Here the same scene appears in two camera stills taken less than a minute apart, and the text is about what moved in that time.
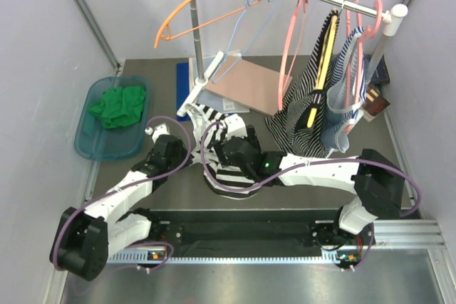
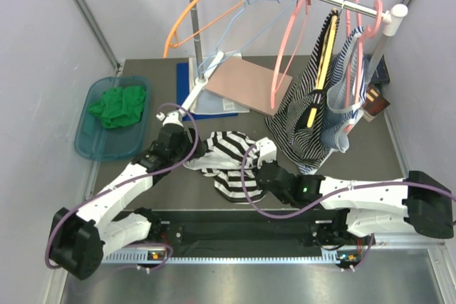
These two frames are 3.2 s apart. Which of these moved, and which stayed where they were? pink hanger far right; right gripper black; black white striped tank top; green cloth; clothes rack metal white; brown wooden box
Moved: black white striped tank top; right gripper black
Stayed: clothes rack metal white; green cloth; brown wooden box; pink hanger far right
